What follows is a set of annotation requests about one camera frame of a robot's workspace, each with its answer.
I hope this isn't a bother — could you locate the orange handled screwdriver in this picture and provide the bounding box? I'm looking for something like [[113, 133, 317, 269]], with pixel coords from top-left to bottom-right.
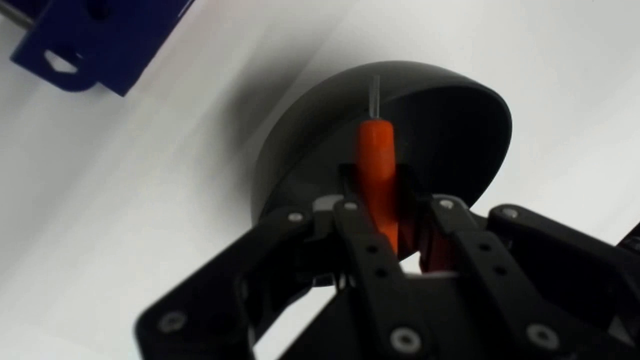
[[355, 75, 458, 275]]

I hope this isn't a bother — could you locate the black bowl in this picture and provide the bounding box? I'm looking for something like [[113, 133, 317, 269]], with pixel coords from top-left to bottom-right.
[[250, 60, 514, 228]]

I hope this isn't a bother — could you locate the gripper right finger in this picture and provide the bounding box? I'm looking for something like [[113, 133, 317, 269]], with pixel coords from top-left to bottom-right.
[[399, 166, 640, 360]]

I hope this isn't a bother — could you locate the blue metal bracket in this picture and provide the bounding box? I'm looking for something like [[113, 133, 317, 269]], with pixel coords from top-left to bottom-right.
[[10, 0, 197, 97]]

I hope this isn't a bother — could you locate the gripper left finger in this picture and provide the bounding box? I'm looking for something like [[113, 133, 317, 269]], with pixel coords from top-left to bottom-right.
[[134, 164, 432, 360]]

